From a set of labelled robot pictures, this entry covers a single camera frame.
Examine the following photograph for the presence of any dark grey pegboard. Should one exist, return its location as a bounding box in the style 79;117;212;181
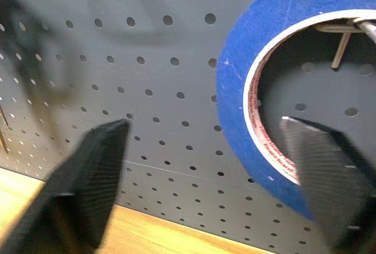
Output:
0;0;376;254

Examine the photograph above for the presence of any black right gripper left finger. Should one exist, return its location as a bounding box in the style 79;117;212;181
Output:
0;118;132;254

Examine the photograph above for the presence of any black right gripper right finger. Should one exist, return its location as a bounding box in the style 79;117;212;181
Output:
280;115;376;254

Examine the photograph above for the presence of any blue tape roll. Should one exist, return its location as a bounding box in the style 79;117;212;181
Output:
216;0;376;222

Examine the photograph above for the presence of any metal peg hook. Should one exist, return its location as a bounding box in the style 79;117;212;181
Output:
314;20;376;69

